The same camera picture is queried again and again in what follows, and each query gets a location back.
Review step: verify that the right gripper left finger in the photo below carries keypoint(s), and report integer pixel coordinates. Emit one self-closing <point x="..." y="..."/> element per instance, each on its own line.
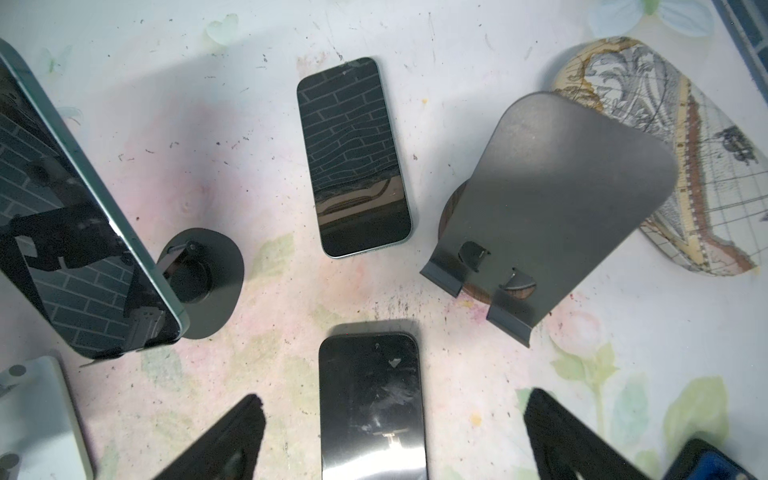
<point x="228" y="450"/>

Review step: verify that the white phone stand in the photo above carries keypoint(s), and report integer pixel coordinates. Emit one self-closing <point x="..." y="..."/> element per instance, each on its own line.
<point x="40" y="434"/>

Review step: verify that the black round stand rear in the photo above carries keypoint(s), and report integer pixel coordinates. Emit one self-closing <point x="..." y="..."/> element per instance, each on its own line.
<point x="205" y="270"/>

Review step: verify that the black phone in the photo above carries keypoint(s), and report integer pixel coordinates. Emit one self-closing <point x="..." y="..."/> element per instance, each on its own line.
<point x="65" y="243"/>
<point x="371" y="407"/>
<point x="358" y="188"/>

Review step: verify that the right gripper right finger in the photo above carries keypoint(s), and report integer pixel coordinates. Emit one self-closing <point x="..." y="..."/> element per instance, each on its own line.
<point x="565" y="448"/>

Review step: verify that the patterned shell stone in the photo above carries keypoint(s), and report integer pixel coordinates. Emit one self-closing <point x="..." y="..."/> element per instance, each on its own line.
<point x="715" y="222"/>

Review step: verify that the blue stapler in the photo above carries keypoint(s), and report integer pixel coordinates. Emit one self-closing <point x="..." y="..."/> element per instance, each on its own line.
<point x="700" y="460"/>

